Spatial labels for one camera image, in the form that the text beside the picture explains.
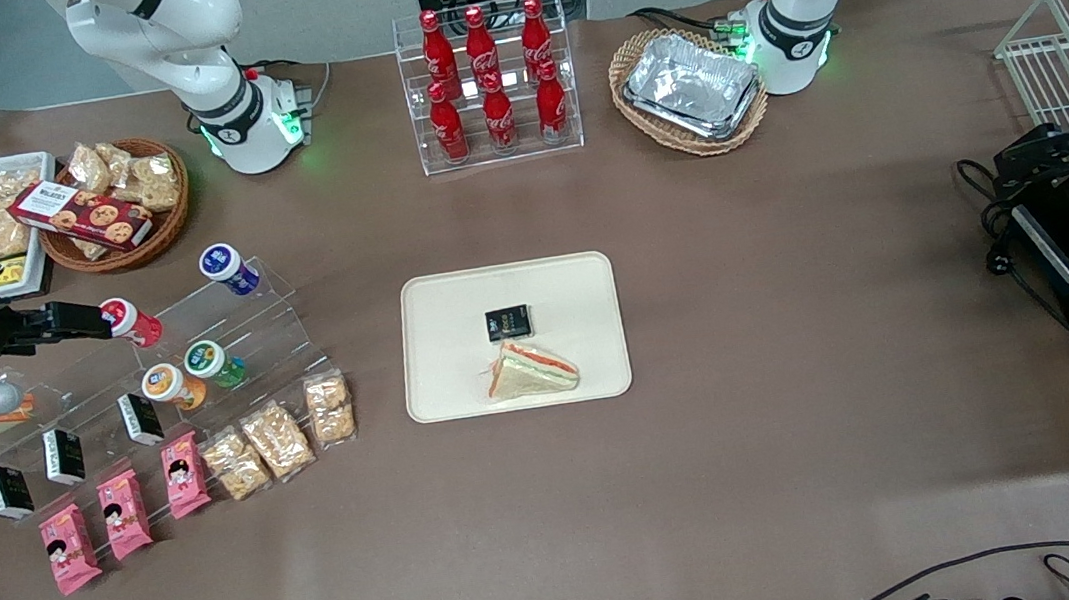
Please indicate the small black white carton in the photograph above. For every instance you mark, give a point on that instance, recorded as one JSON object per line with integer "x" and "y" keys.
{"x": 140, "y": 418}
{"x": 64, "y": 456}
{"x": 8, "y": 491}

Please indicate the stacked silver foil trays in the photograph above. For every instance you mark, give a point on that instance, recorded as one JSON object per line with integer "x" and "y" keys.
{"x": 691, "y": 81}

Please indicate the light wicker basket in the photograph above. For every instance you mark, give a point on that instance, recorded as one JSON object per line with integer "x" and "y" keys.
{"x": 698, "y": 145}

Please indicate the clear acrylic bottle rack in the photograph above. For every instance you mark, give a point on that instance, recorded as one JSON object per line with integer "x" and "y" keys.
{"x": 416, "y": 102}

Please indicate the clear bag of crackers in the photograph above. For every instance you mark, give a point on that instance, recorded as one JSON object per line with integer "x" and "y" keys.
{"x": 119, "y": 158}
{"x": 89, "y": 168}
{"x": 157, "y": 185}

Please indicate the orange gum bottle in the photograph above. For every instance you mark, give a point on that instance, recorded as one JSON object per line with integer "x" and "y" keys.
{"x": 170, "y": 385}

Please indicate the dark brown wicker basket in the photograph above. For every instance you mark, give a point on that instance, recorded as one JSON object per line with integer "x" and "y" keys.
{"x": 164, "y": 231}

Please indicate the small yellow snack pack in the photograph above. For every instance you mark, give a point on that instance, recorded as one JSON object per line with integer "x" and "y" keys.
{"x": 0, "y": 272}

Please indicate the small flat black box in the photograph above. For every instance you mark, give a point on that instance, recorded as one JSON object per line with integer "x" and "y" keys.
{"x": 508, "y": 323}

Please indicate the red cookie box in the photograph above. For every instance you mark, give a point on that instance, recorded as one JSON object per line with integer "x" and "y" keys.
{"x": 82, "y": 216}

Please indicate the clear wrapped nut bar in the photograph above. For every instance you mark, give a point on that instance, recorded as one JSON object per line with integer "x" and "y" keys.
{"x": 236, "y": 465}
{"x": 330, "y": 409}
{"x": 277, "y": 440}

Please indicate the clear acrylic stepped shelf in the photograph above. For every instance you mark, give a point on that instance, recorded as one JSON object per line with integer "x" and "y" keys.
{"x": 271, "y": 325}

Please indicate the green gum bottle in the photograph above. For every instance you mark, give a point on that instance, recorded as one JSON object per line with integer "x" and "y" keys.
{"x": 215, "y": 364}

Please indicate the beige plastic serving tray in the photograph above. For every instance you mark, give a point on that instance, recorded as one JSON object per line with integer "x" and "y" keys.
{"x": 460, "y": 349}

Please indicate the red cola bottle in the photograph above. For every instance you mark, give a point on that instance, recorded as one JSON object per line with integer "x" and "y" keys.
{"x": 499, "y": 118}
{"x": 434, "y": 50}
{"x": 479, "y": 43}
{"x": 449, "y": 129}
{"x": 535, "y": 30}
{"x": 552, "y": 105}

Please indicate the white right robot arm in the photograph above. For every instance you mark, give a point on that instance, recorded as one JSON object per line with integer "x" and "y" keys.
{"x": 212, "y": 35}

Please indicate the blue gum bottle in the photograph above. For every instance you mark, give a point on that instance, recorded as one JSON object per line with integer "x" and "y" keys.
{"x": 229, "y": 269}

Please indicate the red gum bottle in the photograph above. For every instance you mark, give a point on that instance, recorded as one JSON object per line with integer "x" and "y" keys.
{"x": 135, "y": 323}

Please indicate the pink snack pack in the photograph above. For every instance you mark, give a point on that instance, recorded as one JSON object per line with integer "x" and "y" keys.
{"x": 124, "y": 515}
{"x": 70, "y": 549}
{"x": 184, "y": 476}

